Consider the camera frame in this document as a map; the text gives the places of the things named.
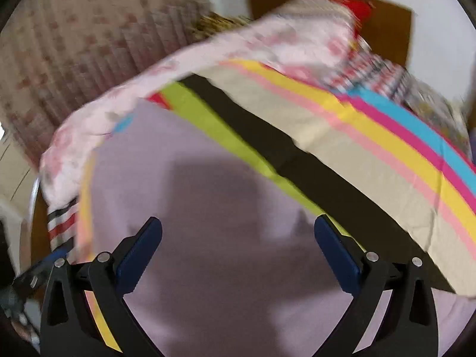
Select colourful striped bed sheet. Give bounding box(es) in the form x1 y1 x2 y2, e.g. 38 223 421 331
76 59 476 354

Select grey zigzag patterned pillow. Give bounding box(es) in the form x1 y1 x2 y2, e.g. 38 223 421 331
283 0 354 22

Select purple pants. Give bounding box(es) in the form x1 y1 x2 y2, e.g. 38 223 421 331
89 103 476 357

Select brown floral blanket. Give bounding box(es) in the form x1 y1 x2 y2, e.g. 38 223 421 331
192 12 254 40

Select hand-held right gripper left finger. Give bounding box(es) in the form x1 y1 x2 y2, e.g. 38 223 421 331
40 216 164 357

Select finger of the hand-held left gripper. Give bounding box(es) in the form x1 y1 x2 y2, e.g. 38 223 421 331
12 248 71 299

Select pink floral quilt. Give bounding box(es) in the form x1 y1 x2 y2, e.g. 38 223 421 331
39 0 358 209

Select red embroidered pillow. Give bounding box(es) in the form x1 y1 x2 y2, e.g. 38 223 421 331
319 0 375 22

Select pink floral pleated curtain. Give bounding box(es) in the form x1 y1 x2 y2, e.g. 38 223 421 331
0 0 213 165

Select nightstand with floral cloth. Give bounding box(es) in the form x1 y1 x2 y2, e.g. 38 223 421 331
403 77 470 146

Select plain dark wooden headboard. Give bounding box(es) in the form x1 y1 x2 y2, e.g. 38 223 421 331
245 0 414 68

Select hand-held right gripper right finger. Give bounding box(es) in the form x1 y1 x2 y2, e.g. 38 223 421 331
314 214 439 357

